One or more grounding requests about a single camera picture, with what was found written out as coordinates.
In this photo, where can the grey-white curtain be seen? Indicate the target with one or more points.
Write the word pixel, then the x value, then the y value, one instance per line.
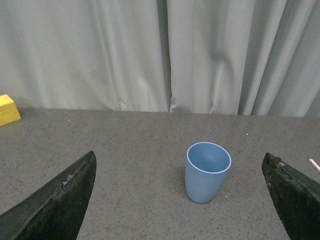
pixel 245 57

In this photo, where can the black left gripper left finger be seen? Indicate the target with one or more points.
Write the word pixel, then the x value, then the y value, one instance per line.
pixel 56 210

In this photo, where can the beige speckled chopstick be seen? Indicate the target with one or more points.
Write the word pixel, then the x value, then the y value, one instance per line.
pixel 314 164

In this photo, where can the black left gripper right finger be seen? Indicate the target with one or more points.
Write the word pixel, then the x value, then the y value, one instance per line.
pixel 295 196

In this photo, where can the yellow sponge block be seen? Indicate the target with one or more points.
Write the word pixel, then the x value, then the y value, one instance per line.
pixel 8 110

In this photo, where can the blue plastic cup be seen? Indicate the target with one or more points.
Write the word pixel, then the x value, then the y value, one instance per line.
pixel 207 166

